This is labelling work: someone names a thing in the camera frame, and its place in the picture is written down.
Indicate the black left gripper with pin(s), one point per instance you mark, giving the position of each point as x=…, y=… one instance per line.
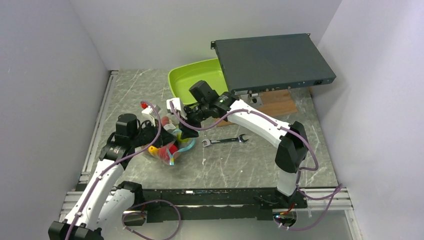
x=166, y=136

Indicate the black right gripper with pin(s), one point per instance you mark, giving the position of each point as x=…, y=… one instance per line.
x=187, y=132

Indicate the clear zip top bag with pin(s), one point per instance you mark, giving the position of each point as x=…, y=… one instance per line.
x=169, y=126

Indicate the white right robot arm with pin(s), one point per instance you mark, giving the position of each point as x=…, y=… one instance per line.
x=289, y=139

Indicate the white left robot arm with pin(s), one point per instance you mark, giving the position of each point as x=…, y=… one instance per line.
x=92, y=211

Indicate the orange fake fruit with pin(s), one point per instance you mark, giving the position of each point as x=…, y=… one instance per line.
x=154, y=151

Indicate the red fake apple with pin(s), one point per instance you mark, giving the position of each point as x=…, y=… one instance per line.
x=166, y=153

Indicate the lime green plastic tub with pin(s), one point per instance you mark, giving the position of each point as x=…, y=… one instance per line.
x=182, y=78

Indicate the wooden board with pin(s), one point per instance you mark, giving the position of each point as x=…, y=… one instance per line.
x=277, y=103

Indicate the dark grey rack device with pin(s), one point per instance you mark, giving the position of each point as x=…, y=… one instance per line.
x=271, y=63

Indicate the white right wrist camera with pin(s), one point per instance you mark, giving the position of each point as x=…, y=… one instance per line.
x=175, y=106

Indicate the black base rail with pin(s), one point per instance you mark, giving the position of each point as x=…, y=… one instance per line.
x=260, y=203

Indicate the metal stand base plate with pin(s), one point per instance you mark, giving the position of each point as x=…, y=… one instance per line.
x=252, y=99

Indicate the aluminium frame rail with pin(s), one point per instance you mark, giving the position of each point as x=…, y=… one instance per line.
x=90, y=158

